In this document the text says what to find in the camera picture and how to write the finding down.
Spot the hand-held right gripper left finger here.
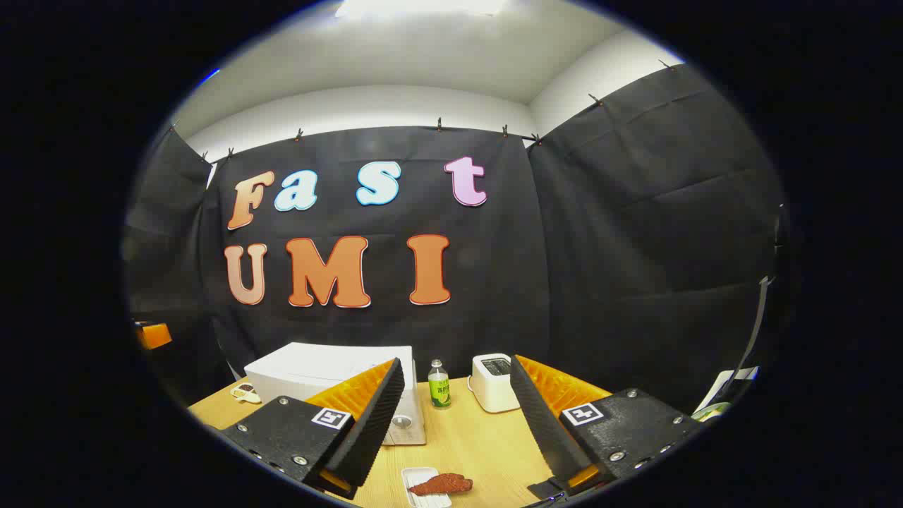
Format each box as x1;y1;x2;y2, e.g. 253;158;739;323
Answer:
219;358;406;500

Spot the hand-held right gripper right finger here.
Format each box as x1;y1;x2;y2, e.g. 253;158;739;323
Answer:
509;354;706;503

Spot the white microwave oven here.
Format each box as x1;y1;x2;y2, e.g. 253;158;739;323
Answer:
243;342;428;447

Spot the red meat piece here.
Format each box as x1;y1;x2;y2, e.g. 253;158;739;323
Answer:
408;473;474;497

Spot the white toaster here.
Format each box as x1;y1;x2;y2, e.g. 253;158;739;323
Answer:
468;353;521;414

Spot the white rectangular tray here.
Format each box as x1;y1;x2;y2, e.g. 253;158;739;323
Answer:
401;466;454;508

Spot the green label drink bottle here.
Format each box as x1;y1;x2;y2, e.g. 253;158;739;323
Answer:
428;358;452;410

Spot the green bowl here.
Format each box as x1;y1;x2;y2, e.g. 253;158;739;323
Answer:
691;401;733;424

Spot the black backdrop cloth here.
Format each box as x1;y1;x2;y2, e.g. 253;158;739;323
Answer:
121;62;787;413

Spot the grey strap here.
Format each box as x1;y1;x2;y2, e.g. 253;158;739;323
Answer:
730;275;777;385

